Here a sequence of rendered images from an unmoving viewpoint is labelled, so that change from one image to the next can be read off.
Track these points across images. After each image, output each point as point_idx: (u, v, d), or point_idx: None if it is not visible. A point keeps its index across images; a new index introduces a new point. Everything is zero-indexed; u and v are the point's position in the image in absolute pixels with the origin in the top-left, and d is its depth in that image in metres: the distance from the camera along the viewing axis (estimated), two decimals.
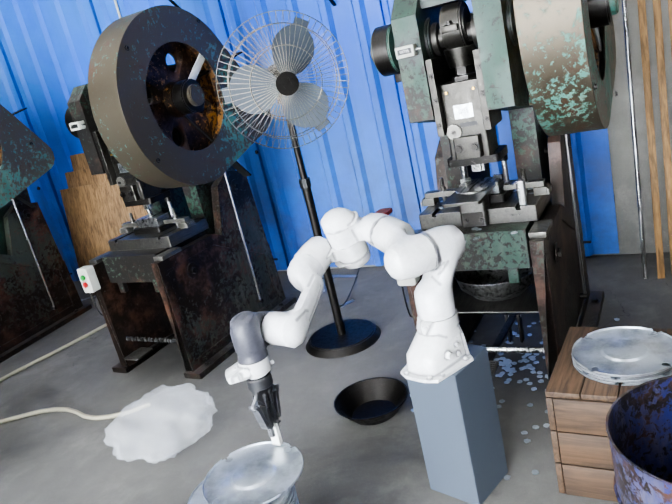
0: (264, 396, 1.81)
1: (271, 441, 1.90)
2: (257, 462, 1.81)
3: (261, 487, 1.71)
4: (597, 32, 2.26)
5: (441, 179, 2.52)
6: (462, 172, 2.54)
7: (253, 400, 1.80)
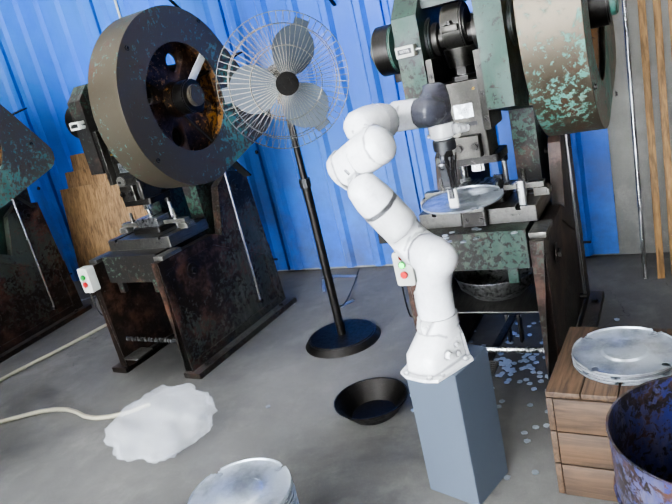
0: None
1: (494, 201, 2.12)
2: (472, 198, 2.20)
3: (441, 203, 2.26)
4: None
5: (441, 179, 2.52)
6: (462, 172, 2.54)
7: (451, 153, 2.14)
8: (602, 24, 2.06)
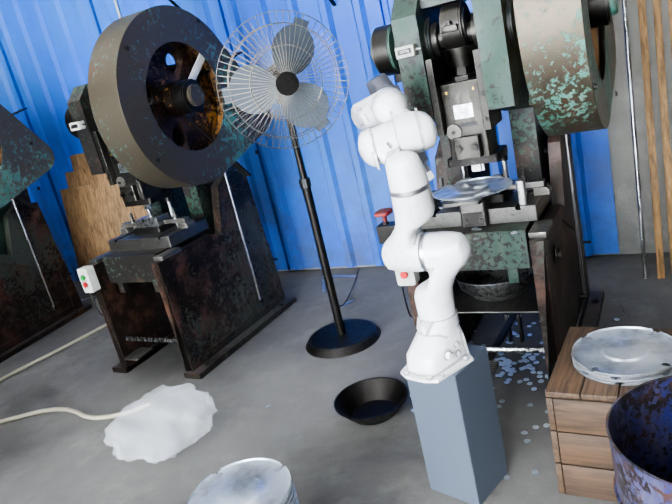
0: None
1: (508, 186, 2.26)
2: (483, 186, 2.33)
3: (453, 193, 2.36)
4: None
5: (441, 179, 2.52)
6: (462, 172, 2.54)
7: None
8: (599, 1, 2.00)
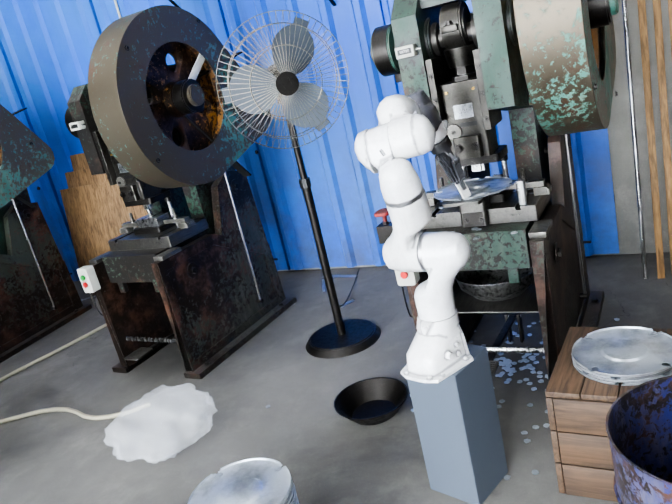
0: (438, 157, 2.19)
1: None
2: (468, 185, 2.40)
3: (489, 188, 2.31)
4: None
5: (441, 179, 2.52)
6: None
7: (439, 154, 2.22)
8: None
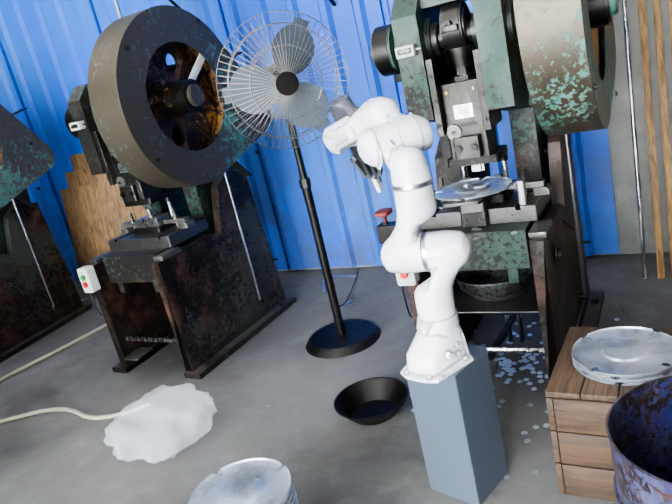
0: (358, 157, 2.32)
1: (434, 197, 2.35)
2: (460, 190, 2.35)
3: (482, 183, 2.40)
4: None
5: (441, 179, 2.52)
6: (462, 172, 2.54)
7: (353, 155, 2.34)
8: (602, 20, 2.04)
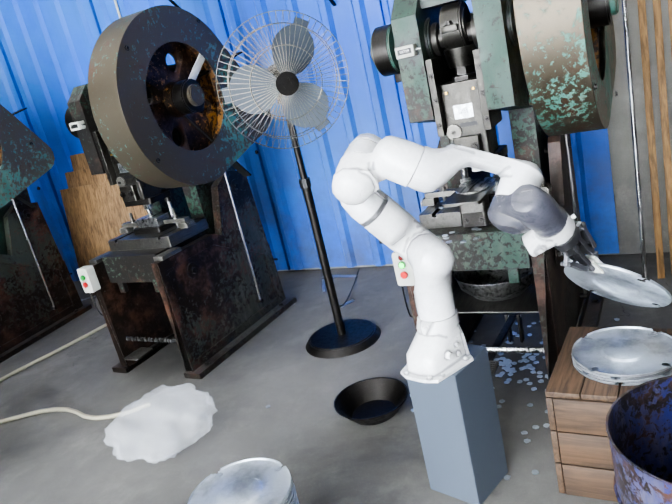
0: (575, 249, 1.60)
1: (571, 279, 1.91)
2: (601, 281, 1.82)
3: (641, 295, 1.77)
4: None
5: None
6: (462, 172, 2.54)
7: (564, 257, 1.61)
8: None
